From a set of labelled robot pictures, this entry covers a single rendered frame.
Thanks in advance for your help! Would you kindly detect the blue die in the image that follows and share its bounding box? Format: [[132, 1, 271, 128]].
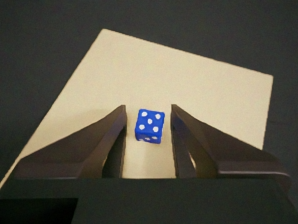
[[135, 109, 165, 144]]

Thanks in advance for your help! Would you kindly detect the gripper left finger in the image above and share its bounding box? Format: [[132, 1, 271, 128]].
[[5, 104, 127, 181]]

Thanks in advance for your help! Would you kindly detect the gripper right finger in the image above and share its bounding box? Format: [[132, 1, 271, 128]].
[[170, 104, 293, 194]]

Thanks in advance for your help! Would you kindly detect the tan flat mat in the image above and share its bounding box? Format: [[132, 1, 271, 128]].
[[0, 29, 273, 188]]

